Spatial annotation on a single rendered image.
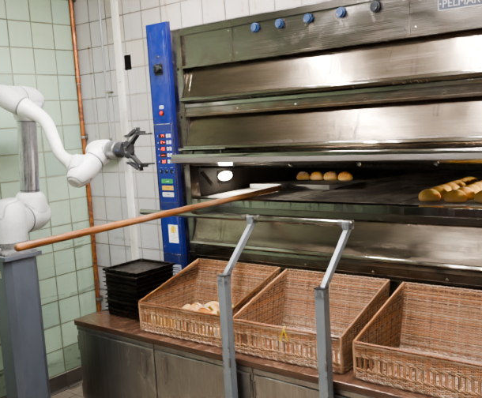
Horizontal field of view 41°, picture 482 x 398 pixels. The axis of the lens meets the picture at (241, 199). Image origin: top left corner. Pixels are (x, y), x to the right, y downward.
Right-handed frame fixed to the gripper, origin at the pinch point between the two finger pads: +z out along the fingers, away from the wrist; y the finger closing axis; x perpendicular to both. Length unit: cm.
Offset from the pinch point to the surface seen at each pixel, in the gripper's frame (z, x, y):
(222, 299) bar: 42, 6, 64
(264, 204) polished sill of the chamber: 23, -55, 33
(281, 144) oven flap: 39, -50, 3
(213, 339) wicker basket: 26, -5, 88
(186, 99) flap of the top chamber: -21, -51, -23
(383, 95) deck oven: 90, -54, -17
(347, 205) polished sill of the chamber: 70, -54, 32
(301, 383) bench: 76, 0, 96
